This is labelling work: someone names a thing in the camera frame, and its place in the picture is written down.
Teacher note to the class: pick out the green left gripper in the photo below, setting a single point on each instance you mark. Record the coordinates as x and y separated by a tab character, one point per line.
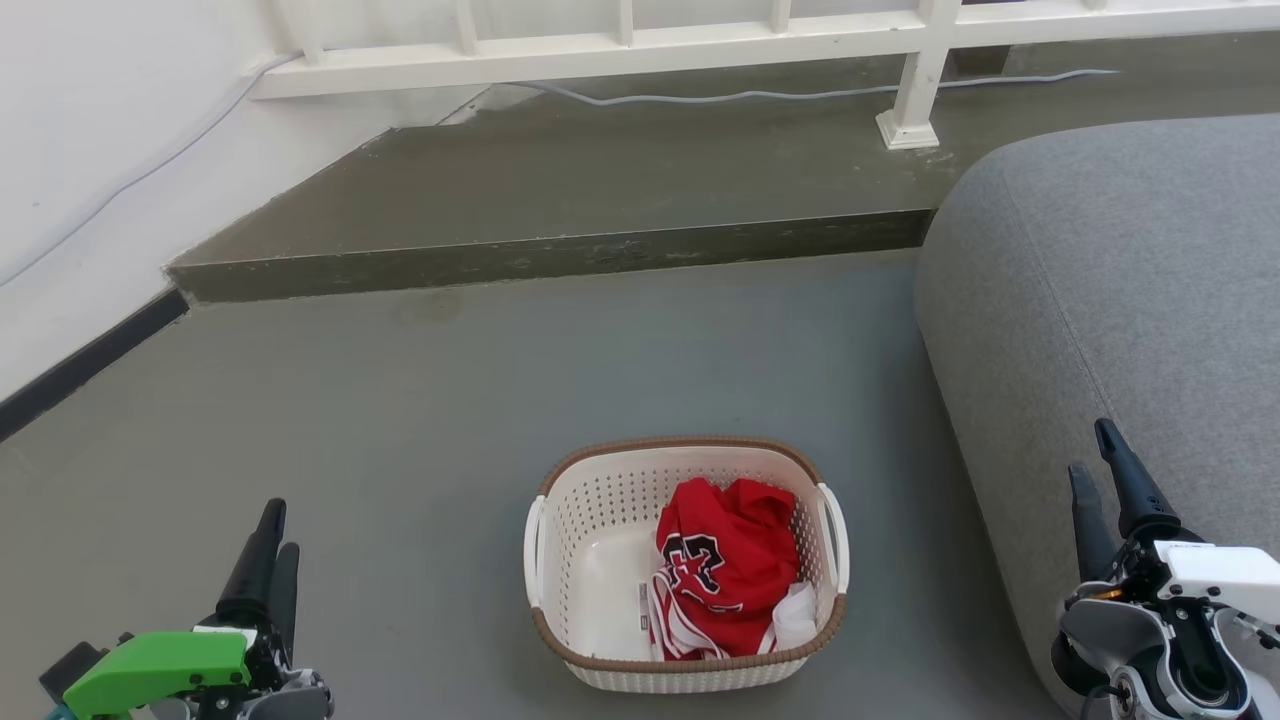
160	670

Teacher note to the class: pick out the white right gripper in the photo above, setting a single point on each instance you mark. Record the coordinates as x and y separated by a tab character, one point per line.
1200	620

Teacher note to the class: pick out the white plastic laundry basket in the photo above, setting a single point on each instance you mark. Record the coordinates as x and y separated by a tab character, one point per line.
600	500

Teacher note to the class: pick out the grey fabric sofa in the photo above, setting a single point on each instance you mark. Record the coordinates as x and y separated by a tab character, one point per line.
1150	300

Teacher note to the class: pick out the black baseboard strip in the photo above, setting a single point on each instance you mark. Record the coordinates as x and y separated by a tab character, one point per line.
90	365

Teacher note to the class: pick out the white garment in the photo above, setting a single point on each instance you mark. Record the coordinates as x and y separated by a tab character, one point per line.
797	615

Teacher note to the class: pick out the red basketball jersey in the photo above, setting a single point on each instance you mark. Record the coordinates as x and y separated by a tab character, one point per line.
740	560

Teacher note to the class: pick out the raised grey concrete step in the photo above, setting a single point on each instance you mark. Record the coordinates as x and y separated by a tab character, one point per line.
600	190

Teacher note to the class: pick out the white wooden railing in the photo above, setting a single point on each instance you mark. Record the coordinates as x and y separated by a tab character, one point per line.
600	55

